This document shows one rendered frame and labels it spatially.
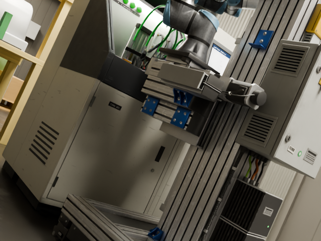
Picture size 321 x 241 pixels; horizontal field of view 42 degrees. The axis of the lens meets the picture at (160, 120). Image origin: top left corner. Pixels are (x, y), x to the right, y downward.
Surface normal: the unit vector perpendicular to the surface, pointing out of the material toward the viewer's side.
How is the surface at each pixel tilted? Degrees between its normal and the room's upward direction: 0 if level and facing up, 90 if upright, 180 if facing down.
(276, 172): 90
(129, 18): 90
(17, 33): 72
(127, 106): 90
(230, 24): 90
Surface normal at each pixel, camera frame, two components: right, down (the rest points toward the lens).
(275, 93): -0.69, -0.33
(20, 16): 0.65, -0.07
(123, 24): 0.54, 0.22
